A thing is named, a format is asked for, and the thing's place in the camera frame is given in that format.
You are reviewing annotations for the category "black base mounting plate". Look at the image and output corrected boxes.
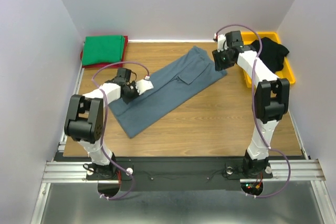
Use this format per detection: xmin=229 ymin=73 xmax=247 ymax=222
xmin=86 ymin=155 xmax=274 ymax=192

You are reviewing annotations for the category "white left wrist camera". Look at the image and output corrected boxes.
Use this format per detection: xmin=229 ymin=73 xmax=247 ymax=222
xmin=135 ymin=76 xmax=154 ymax=95

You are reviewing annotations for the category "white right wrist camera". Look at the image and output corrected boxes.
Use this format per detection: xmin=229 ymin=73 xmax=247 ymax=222
xmin=214 ymin=34 xmax=227 ymax=52

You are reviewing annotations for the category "black crumpled t-shirt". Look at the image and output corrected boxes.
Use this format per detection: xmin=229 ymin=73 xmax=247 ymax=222
xmin=259 ymin=37 xmax=289 ymax=73

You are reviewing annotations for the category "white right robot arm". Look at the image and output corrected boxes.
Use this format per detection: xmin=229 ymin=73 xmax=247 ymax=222
xmin=212 ymin=30 xmax=290 ymax=177

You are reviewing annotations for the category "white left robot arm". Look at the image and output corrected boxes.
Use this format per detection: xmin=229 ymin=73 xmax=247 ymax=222
xmin=64 ymin=68 xmax=139 ymax=179

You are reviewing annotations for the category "aluminium extrusion rail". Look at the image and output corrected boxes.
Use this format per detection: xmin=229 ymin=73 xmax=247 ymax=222
xmin=269 ymin=158 xmax=325 ymax=182

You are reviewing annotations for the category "folded green t-shirt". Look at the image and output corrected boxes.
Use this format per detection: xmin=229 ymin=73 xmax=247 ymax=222
xmin=81 ymin=35 xmax=126 ymax=66

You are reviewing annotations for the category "folded red t-shirt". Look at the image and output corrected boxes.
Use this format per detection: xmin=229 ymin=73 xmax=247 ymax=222
xmin=79 ymin=35 xmax=129 ymax=69

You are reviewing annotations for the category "small electronics board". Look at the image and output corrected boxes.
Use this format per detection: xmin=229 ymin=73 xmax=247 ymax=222
xmin=240 ymin=182 xmax=264 ymax=195

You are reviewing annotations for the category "blue-grey t-shirt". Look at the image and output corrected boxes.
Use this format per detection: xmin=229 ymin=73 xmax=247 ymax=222
xmin=109 ymin=46 xmax=227 ymax=138

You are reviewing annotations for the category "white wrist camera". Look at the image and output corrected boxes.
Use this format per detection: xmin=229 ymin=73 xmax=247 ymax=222
xmin=135 ymin=76 xmax=154 ymax=95
xmin=214 ymin=34 xmax=227 ymax=52

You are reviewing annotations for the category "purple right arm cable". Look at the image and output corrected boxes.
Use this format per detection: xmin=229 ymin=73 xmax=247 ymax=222
xmin=214 ymin=24 xmax=291 ymax=200

